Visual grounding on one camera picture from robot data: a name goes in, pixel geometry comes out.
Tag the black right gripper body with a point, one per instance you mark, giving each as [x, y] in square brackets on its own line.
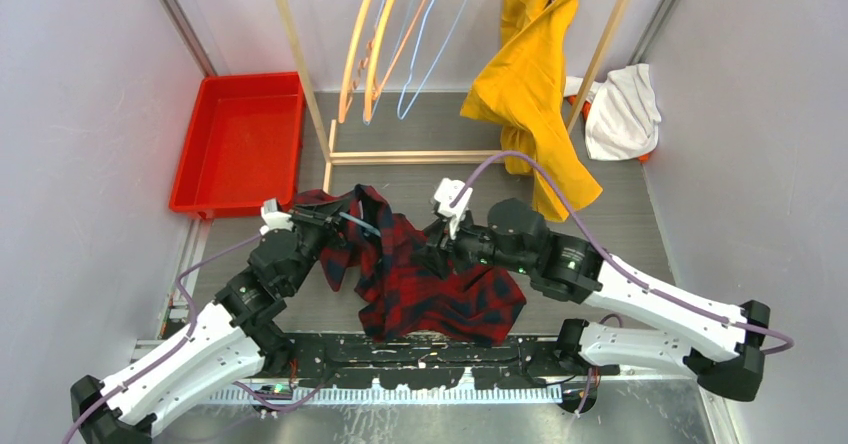
[472, 243]

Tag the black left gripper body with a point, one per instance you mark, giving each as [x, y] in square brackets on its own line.
[314, 231]

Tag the red plaid garment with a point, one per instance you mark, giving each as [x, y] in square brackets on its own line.
[480, 305]

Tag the wooden clothes rack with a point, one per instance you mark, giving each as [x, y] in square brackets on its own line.
[327, 137]

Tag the yellow pleated skirt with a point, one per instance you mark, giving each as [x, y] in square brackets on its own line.
[521, 89]

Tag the teal plastic hanger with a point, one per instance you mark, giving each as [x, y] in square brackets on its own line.
[367, 229]

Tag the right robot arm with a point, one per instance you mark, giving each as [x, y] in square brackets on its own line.
[715, 343]

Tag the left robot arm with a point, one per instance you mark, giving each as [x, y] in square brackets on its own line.
[232, 338]

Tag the orange notched hanger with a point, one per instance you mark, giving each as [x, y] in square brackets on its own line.
[410, 22]

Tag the orange plastic hanger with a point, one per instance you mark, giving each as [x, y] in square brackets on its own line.
[361, 70]

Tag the red plastic bin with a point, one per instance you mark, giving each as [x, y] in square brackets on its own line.
[242, 146]

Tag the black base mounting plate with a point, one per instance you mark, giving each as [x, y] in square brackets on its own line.
[420, 361]

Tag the orange object under cloth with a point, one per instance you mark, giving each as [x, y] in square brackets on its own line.
[583, 113]

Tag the white cloth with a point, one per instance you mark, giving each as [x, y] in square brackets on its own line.
[624, 119]

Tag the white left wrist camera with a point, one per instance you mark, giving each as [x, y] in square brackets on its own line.
[274, 218]

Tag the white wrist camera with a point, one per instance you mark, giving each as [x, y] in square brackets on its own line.
[274, 218]
[451, 200]

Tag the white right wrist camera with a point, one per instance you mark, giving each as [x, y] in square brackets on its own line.
[451, 200]

